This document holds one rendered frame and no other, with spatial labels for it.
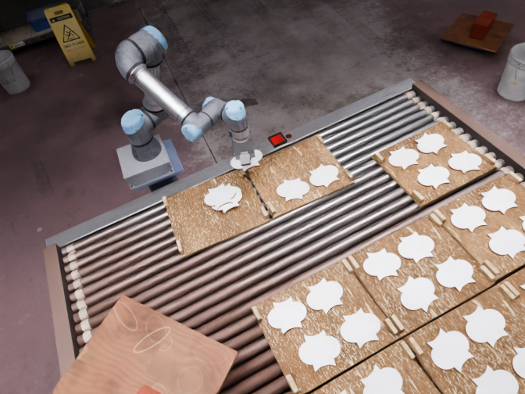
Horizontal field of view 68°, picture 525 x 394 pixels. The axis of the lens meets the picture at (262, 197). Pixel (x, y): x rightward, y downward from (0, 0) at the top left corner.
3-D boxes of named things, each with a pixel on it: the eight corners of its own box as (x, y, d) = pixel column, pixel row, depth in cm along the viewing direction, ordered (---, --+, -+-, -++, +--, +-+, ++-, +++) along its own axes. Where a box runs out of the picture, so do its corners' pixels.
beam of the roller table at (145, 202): (51, 245, 186) (44, 238, 181) (408, 85, 223) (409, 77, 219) (54, 259, 181) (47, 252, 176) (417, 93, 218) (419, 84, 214)
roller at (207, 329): (91, 386, 142) (83, 384, 138) (504, 170, 177) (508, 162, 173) (93, 399, 139) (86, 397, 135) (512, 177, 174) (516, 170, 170)
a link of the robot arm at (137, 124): (123, 140, 195) (112, 119, 184) (143, 124, 201) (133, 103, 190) (139, 148, 189) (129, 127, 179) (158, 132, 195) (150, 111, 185)
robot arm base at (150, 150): (132, 145, 207) (125, 131, 199) (160, 137, 208) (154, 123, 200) (133, 165, 197) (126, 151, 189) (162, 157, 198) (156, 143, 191)
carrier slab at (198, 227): (163, 200, 185) (162, 198, 184) (243, 169, 191) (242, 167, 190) (182, 259, 164) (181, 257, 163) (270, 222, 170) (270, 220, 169)
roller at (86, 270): (70, 277, 171) (64, 272, 167) (428, 110, 207) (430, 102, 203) (72, 286, 168) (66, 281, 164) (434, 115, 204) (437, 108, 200)
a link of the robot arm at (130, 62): (99, 48, 145) (197, 134, 145) (121, 34, 150) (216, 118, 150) (101, 67, 155) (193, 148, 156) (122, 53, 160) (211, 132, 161)
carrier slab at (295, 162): (244, 168, 192) (243, 166, 190) (317, 137, 198) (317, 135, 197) (273, 220, 171) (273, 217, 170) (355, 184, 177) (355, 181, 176)
